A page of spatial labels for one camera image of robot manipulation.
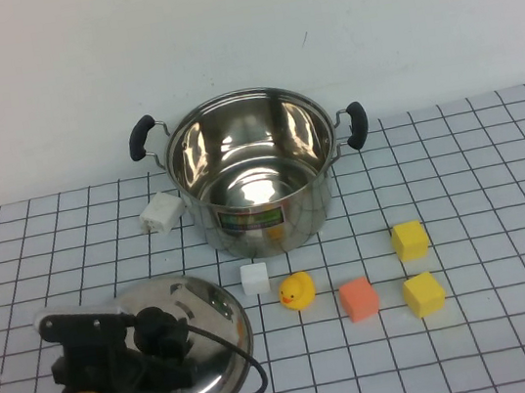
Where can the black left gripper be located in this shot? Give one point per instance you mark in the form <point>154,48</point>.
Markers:
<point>121,373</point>

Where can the stainless steel lid black knob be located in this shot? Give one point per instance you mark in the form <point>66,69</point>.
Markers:
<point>215,374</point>

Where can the white foam cube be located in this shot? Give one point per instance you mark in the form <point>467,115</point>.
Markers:
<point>255,280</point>

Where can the white power adapter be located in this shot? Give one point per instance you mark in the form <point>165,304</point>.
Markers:
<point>163,214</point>

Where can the yellow rubber duck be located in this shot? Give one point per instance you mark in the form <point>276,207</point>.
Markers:
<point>300,290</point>

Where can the orange foam cube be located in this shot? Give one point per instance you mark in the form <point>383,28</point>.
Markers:
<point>359,299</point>

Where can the yellow foam cube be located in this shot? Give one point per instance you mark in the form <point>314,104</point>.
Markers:
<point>424,295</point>
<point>410,241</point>

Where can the white black-grid tablecloth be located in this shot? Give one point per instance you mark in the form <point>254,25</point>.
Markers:
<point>493,221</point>

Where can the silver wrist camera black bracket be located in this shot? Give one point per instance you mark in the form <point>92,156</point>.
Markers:
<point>84,324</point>

